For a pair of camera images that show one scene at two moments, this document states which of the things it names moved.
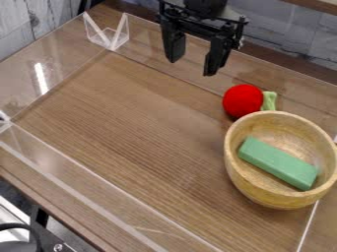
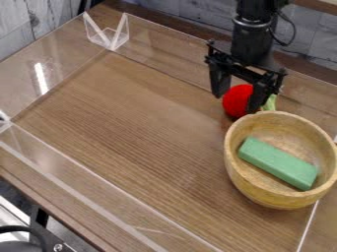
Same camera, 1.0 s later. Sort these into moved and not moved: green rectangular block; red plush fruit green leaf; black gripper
Moved: black gripper
Not moved: green rectangular block; red plush fruit green leaf
